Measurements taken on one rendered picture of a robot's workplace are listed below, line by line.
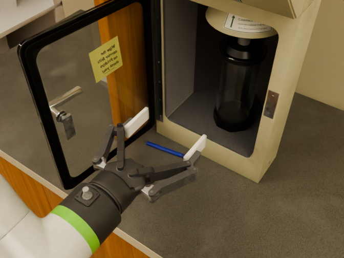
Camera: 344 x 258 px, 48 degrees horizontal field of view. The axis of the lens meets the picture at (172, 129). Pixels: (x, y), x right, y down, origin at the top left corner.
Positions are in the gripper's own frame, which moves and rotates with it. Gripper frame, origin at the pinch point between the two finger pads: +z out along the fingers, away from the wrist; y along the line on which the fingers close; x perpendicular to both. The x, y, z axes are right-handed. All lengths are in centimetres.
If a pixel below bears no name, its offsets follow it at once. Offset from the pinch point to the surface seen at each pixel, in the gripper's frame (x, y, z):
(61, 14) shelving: 34, 101, 60
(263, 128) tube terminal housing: 7.0, -12.7, 17.4
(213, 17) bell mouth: -13.4, 3.7, 20.6
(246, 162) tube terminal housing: 20.1, -10.5, 17.4
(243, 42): -6.4, -1.4, 25.8
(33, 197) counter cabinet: 52, 49, -9
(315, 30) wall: 5, -8, 60
